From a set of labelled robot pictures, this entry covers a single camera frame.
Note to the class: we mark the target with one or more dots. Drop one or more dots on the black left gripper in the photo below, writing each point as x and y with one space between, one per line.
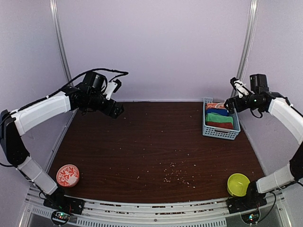
115 112

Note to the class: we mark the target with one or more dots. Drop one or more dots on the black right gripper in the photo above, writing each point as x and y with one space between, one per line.
239 108

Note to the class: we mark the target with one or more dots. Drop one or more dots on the green microfibre towel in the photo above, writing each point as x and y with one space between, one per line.
211 117

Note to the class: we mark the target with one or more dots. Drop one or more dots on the dark red towel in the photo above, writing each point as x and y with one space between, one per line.
225 125

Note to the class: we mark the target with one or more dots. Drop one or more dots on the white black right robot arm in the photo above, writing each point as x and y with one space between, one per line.
289 136

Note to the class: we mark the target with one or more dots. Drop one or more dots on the blue folded towel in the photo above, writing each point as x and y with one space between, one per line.
222 112

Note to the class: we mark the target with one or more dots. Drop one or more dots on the orange white patterned cloth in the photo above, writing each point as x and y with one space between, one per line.
215 106

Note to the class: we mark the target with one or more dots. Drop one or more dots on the light blue perforated basket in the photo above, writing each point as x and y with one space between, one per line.
216 132

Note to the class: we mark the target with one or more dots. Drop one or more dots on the yellow-green bowl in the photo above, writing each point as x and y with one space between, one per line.
237 185

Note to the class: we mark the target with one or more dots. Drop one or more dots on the red white patterned plate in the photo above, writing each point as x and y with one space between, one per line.
68 175

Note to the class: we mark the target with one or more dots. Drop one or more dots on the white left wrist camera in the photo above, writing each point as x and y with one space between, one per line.
112 87

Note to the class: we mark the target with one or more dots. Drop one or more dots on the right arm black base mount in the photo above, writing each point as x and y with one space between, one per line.
252 200

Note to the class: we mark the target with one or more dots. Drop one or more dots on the right aluminium frame post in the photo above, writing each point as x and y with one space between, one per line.
250 30

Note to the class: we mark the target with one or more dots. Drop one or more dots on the aluminium frame post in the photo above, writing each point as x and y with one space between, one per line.
59 37
250 30

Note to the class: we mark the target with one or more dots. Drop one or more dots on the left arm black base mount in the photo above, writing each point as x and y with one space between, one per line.
59 201

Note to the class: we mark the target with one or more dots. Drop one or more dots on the aluminium front rail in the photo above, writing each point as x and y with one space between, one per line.
209 213

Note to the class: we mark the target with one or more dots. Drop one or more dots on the left aluminium frame post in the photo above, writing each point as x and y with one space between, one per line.
59 37

